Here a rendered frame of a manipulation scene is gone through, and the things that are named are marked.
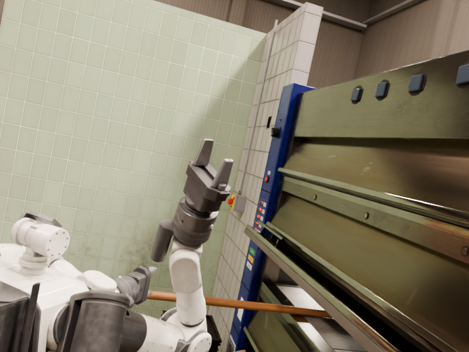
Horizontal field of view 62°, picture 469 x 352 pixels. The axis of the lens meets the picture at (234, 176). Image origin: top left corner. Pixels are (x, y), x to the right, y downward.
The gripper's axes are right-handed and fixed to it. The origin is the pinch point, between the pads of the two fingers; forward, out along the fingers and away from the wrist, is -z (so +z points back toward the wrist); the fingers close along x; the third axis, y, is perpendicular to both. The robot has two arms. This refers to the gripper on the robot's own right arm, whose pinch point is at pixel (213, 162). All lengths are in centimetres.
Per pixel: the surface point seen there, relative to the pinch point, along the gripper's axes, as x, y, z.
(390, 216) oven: -12, 54, 9
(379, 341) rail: -35, 29, 21
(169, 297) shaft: 28, 23, 73
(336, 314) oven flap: -22, 35, 30
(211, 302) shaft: 22, 37, 72
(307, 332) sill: -4, 61, 66
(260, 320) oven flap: 26, 76, 98
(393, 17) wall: 508, 710, -70
